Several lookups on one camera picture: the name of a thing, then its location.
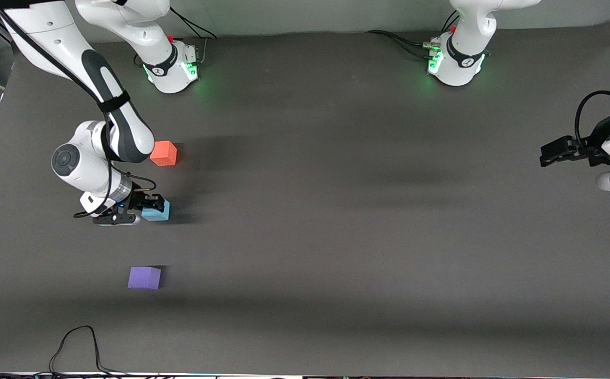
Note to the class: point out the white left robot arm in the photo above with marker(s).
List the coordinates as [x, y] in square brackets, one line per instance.
[460, 52]

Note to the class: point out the orange foam block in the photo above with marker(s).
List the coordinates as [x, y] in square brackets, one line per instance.
[163, 153]

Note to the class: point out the purple foam block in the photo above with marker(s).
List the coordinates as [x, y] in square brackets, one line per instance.
[143, 278]

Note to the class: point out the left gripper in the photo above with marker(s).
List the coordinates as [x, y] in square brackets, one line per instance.
[595, 142]

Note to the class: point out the light blue foam block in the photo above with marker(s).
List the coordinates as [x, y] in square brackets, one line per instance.
[158, 215]

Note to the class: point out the dark grey table mat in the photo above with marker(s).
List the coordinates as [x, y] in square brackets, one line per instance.
[304, 237]

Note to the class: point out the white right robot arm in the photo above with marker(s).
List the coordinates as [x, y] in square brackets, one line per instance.
[62, 42]

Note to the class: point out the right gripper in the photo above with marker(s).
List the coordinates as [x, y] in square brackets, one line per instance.
[137, 200]

